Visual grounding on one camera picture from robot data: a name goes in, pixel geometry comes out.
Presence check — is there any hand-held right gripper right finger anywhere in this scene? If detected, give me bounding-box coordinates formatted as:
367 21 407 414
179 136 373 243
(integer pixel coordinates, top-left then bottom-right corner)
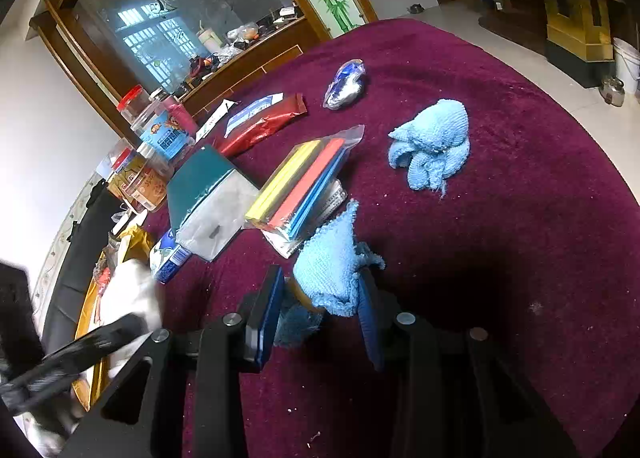
357 268 581 458

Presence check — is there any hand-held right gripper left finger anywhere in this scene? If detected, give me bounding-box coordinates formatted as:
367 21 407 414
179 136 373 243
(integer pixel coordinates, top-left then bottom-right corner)
60 264 286 458

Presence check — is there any blue knitted cloth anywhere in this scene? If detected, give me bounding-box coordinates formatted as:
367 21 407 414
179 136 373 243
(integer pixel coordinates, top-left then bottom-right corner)
387 98 471 199
272 199 386 349

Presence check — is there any blue white pouch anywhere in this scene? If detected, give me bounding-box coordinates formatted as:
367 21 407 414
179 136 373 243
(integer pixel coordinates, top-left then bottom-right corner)
150 228 193 285

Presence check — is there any white fluffy cloth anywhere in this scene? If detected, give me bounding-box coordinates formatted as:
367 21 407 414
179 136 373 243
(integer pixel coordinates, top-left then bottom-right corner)
97 258 163 379

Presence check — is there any zip bag of coloured sheets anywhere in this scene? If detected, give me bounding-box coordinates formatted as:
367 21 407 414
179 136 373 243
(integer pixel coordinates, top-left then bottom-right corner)
244 124 366 239

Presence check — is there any yellow bag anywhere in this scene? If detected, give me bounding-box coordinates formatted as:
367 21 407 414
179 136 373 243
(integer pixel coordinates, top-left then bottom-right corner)
72 225 156 411

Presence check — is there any teal wrapped pack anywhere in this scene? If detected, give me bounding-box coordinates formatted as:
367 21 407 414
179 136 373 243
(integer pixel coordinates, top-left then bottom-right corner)
166 144 261 263

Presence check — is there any brown label plastic jar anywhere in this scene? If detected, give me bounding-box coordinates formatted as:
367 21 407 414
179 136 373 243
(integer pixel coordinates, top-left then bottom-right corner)
107 158 173 213

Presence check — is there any red foil packet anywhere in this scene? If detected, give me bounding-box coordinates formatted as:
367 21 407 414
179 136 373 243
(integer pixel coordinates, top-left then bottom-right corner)
217 92 307 159

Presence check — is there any red label clear container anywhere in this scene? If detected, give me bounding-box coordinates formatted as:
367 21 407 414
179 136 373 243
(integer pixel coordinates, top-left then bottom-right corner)
95 140 136 179

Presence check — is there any white blue flat packet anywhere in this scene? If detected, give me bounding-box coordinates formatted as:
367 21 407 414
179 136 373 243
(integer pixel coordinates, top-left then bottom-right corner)
223 94 285 139

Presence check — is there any white paper strip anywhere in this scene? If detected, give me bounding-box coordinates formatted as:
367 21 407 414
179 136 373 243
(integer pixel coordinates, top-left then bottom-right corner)
195 98 237 141

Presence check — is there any blue label plastic jar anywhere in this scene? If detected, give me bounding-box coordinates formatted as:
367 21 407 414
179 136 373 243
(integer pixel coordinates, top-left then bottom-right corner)
131 105 196 163

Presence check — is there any pink bottle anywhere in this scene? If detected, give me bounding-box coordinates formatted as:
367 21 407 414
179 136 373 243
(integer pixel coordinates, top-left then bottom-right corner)
162 94 200 136

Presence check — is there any blue white plastic wrapped item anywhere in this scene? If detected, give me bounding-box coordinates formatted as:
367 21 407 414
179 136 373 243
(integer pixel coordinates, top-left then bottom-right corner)
322 60 367 111

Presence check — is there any red lid clear jar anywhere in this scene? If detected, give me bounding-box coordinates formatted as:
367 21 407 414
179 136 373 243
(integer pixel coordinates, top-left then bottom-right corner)
116 85 156 126

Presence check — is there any wooden counter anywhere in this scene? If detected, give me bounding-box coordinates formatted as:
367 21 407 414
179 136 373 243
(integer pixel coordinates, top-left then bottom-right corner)
177 12 321 113

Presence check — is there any white pink jug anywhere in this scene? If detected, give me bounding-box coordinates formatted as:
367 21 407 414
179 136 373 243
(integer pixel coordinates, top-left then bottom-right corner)
197 28 223 54

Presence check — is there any metal kettle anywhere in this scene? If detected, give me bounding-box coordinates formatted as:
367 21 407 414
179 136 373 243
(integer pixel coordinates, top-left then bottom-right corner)
598 76 626 107

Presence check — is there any gold black pillar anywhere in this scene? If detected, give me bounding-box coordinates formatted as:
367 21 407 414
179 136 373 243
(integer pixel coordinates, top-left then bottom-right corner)
520 0 640 88

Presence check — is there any white plastic bucket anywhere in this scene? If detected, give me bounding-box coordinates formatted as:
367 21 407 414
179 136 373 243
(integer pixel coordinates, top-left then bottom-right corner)
612 38 640 94

